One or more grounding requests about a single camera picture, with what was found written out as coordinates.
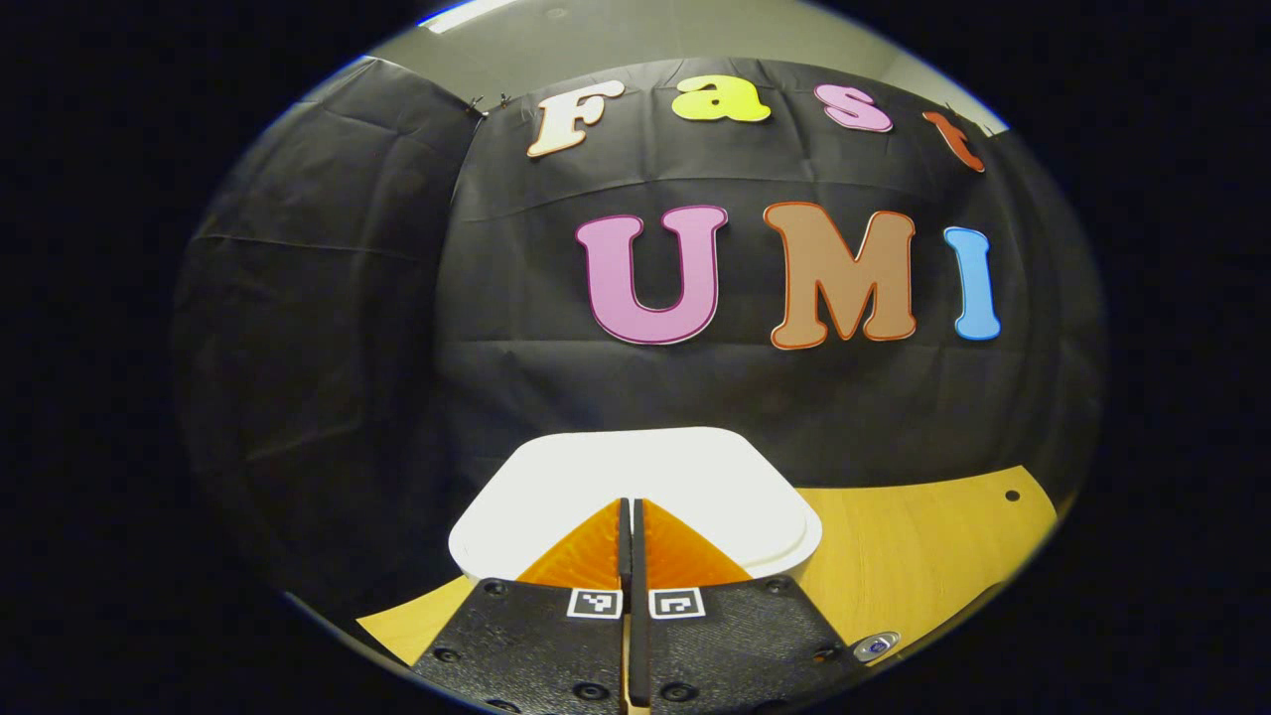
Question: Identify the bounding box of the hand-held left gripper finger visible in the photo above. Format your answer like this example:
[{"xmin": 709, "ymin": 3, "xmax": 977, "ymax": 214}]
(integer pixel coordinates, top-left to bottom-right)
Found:
[
  {"xmin": 632, "ymin": 497, "xmax": 865, "ymax": 715},
  {"xmin": 412, "ymin": 497, "xmax": 634, "ymax": 715}
]

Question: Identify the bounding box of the wooden desktop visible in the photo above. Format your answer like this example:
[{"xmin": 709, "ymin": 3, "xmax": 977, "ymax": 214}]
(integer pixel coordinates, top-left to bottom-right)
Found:
[{"xmin": 357, "ymin": 464, "xmax": 1059, "ymax": 715}]

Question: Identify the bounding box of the white desktop garbage bin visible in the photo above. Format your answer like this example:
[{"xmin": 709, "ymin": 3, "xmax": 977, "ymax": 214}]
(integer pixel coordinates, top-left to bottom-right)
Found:
[{"xmin": 449, "ymin": 427, "xmax": 823, "ymax": 587}]

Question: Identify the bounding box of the black backdrop cloth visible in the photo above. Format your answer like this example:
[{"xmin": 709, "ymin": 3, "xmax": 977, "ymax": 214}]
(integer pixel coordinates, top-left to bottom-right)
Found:
[{"xmin": 169, "ymin": 55, "xmax": 1108, "ymax": 637}]

